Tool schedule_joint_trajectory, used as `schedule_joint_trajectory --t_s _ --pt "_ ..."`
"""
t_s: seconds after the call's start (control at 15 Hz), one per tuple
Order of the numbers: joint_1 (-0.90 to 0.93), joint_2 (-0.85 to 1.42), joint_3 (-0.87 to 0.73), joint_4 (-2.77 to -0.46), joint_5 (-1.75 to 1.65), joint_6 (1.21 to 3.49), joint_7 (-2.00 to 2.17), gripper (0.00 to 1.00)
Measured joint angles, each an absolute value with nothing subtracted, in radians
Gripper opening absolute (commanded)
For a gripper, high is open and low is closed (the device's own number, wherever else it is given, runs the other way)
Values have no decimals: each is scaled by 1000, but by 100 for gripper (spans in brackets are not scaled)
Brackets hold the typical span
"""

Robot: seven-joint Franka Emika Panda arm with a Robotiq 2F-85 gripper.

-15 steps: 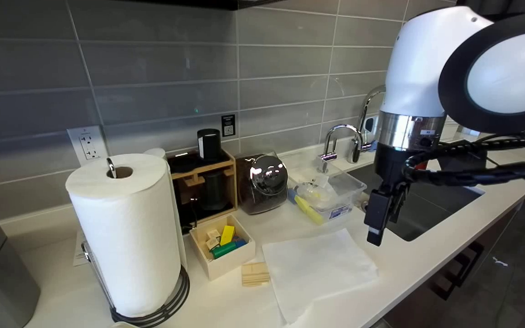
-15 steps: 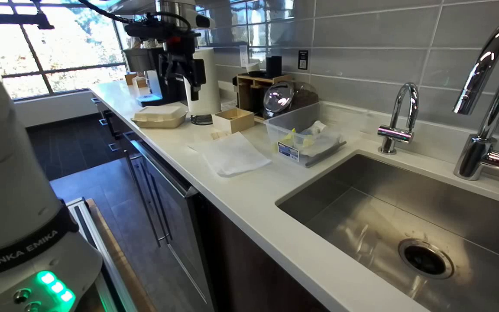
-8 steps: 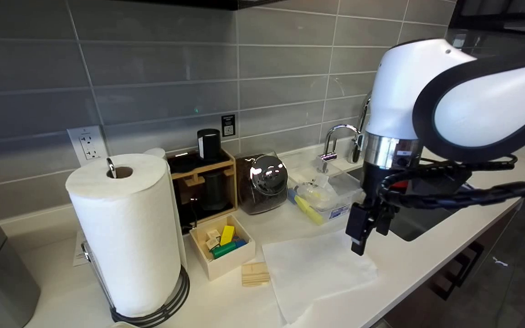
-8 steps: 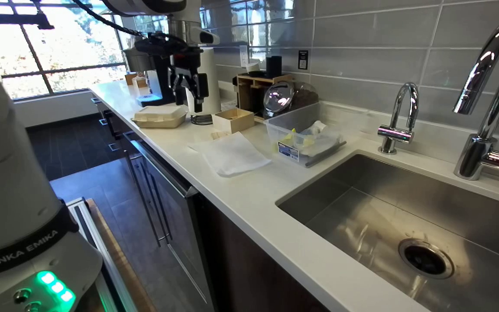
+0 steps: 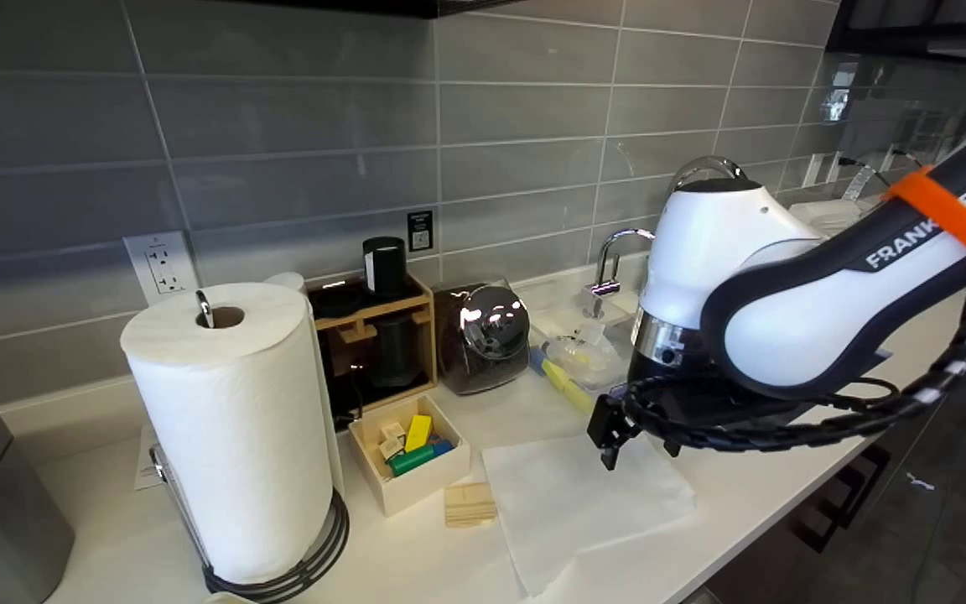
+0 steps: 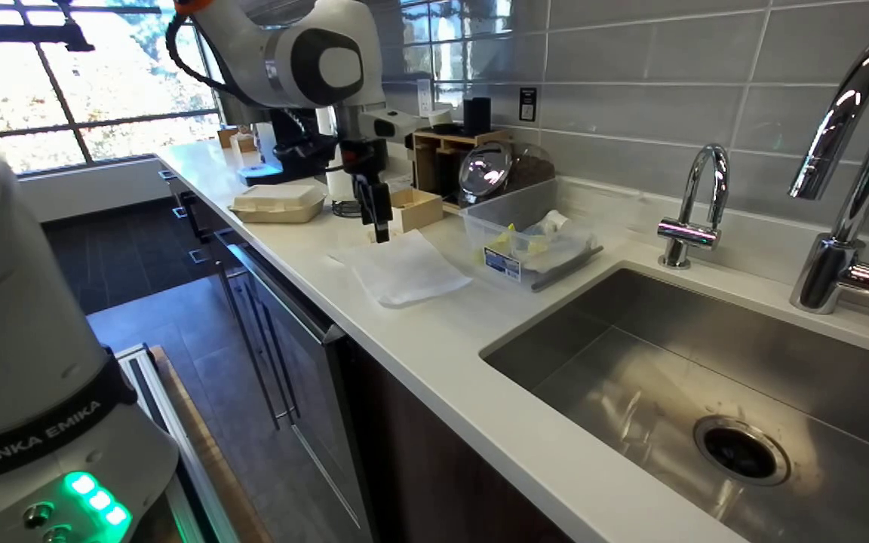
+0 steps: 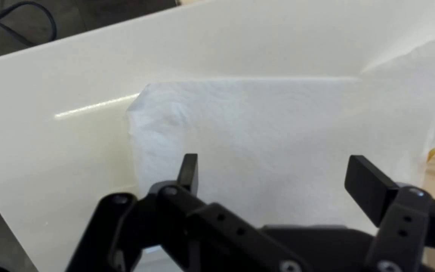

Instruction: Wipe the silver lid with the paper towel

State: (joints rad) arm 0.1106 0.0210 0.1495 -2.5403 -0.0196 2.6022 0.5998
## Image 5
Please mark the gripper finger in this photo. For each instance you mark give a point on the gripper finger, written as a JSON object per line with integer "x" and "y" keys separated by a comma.
{"x": 606, "y": 419}
{"x": 672, "y": 447}

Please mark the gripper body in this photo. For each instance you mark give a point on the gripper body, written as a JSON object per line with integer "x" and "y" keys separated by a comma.
{"x": 649, "y": 377}

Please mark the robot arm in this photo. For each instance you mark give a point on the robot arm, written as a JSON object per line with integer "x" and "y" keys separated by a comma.
{"x": 793, "y": 327}

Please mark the white paper towel sheet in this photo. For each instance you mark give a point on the white paper towel sheet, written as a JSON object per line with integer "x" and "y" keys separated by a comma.
{"x": 575, "y": 503}

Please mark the silver jar lid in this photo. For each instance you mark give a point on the silver jar lid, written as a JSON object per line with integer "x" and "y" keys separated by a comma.
{"x": 495, "y": 323}

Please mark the white paper towel roll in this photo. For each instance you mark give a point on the white paper towel roll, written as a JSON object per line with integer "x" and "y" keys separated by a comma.
{"x": 231, "y": 436}

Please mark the clear plastic container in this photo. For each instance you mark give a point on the clear plastic container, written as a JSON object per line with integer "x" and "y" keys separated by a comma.
{"x": 588, "y": 356}

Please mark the sink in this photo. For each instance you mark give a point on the sink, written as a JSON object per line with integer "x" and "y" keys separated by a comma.
{"x": 563, "y": 306}

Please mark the small chrome tap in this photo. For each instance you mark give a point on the small chrome tap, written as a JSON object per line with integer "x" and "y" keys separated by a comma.
{"x": 609, "y": 268}

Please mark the glass jar of coffee beans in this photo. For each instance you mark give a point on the glass jar of coffee beans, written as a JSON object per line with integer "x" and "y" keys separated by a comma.
{"x": 470, "y": 361}

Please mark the light wooden block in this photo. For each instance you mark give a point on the light wooden block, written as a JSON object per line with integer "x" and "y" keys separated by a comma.
{"x": 470, "y": 505}

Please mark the blue block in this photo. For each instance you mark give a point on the blue block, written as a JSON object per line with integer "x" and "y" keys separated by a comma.
{"x": 443, "y": 447}

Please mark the yellow block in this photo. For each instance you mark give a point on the yellow block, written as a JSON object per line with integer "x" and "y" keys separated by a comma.
{"x": 418, "y": 432}

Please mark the green block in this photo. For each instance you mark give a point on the green block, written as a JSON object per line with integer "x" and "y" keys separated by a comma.
{"x": 410, "y": 460}

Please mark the white box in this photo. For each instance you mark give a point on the white box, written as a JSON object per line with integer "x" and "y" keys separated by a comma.
{"x": 416, "y": 486}

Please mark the small pale wooden blocks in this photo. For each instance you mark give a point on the small pale wooden blocks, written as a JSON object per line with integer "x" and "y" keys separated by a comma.
{"x": 392, "y": 438}

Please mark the tall chrome tap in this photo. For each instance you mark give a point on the tall chrome tap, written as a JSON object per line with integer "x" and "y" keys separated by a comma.
{"x": 701, "y": 166}

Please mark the wooden organizer rack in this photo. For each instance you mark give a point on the wooden organizer rack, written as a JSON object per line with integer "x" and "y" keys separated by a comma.
{"x": 382, "y": 352}

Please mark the black cylinder canister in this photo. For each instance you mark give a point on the black cylinder canister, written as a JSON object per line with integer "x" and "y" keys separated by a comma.
{"x": 385, "y": 267}

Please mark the white cup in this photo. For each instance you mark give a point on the white cup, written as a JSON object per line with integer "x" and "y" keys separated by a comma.
{"x": 288, "y": 281}

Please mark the small black wall sign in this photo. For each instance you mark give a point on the small black wall sign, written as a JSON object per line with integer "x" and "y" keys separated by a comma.
{"x": 420, "y": 231}

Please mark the white wall socket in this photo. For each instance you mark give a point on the white wall socket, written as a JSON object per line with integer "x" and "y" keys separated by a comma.
{"x": 163, "y": 267}

